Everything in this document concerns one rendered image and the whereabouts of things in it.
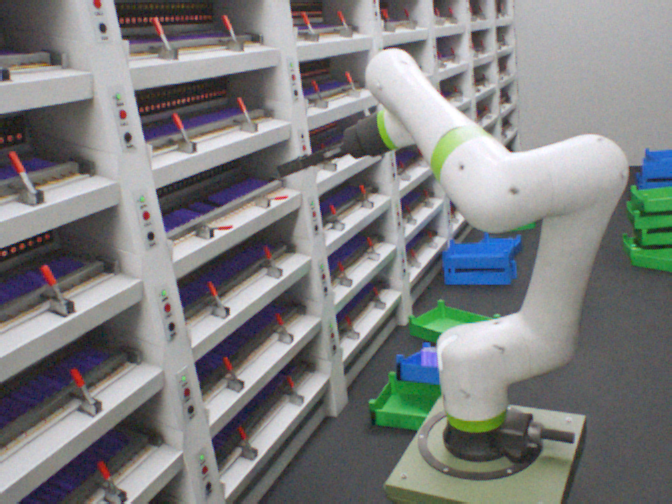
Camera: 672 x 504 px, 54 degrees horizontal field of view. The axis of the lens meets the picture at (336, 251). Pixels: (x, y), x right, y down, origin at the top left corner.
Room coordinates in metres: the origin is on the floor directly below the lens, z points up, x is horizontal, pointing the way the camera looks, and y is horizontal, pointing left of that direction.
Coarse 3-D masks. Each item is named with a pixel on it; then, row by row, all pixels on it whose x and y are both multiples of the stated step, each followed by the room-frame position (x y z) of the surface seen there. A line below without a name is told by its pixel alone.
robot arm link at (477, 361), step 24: (456, 336) 1.16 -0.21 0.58; (480, 336) 1.14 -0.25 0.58; (504, 336) 1.14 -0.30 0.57; (456, 360) 1.11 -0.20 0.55; (480, 360) 1.10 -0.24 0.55; (504, 360) 1.11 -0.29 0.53; (528, 360) 1.12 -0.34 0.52; (456, 384) 1.12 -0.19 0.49; (480, 384) 1.10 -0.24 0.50; (504, 384) 1.13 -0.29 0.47; (456, 408) 1.12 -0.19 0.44; (480, 408) 1.10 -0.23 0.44; (504, 408) 1.12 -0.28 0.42
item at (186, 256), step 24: (240, 168) 1.92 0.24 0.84; (264, 168) 1.92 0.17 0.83; (288, 192) 1.85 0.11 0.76; (240, 216) 1.63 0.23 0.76; (264, 216) 1.68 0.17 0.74; (168, 240) 1.33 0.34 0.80; (192, 240) 1.46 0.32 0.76; (216, 240) 1.48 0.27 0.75; (240, 240) 1.58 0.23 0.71; (192, 264) 1.40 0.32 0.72
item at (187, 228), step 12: (276, 180) 1.88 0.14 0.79; (252, 192) 1.75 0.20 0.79; (264, 192) 1.79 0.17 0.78; (276, 192) 1.82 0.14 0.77; (228, 204) 1.64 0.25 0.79; (240, 204) 1.67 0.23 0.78; (252, 204) 1.70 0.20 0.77; (204, 216) 1.55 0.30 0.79; (216, 216) 1.58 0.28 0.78; (180, 228) 1.46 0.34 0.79; (192, 228) 1.49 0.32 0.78; (180, 240) 1.43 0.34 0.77
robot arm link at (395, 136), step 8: (384, 112) 1.45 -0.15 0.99; (384, 120) 1.44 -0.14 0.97; (392, 120) 1.42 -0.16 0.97; (384, 128) 1.43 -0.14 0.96; (392, 128) 1.42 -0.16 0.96; (400, 128) 1.41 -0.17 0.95; (384, 136) 1.43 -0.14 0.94; (392, 136) 1.42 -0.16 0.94; (400, 136) 1.42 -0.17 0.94; (408, 136) 1.41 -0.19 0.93; (392, 144) 1.44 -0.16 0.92; (400, 144) 1.43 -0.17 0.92; (408, 144) 1.44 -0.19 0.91
